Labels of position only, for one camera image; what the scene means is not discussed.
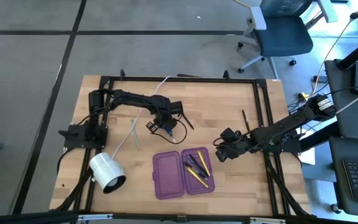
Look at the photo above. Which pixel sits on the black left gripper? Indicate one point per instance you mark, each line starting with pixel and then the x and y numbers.
pixel 166 116

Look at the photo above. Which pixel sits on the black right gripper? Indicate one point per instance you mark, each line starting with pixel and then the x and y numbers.
pixel 233 144

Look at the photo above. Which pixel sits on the black marker pen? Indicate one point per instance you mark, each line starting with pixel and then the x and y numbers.
pixel 190 123

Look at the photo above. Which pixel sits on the teal pencil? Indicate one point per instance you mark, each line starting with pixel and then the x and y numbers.
pixel 135 137

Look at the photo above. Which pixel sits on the blue pen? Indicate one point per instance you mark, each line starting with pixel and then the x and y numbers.
pixel 197 165

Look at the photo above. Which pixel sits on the black clear pen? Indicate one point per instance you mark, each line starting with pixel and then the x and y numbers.
pixel 191 169

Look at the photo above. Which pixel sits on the purple plastic supply box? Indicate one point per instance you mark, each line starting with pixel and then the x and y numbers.
pixel 168 177

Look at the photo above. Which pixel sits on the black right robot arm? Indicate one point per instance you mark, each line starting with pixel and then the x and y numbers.
pixel 278 129

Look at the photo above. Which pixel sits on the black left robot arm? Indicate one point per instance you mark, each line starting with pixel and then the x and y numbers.
pixel 132 100

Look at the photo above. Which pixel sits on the black desk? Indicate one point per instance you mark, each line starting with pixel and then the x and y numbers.
pixel 346 109
pixel 337 174

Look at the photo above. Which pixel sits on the blue office chair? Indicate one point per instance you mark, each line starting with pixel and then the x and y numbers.
pixel 281 35

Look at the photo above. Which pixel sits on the black overhead crossbar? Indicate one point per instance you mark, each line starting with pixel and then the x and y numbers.
pixel 42 217

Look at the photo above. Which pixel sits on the black table frame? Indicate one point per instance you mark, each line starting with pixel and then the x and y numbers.
pixel 213 80

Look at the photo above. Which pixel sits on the white cylindrical camera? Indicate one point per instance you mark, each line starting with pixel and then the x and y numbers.
pixel 106 169

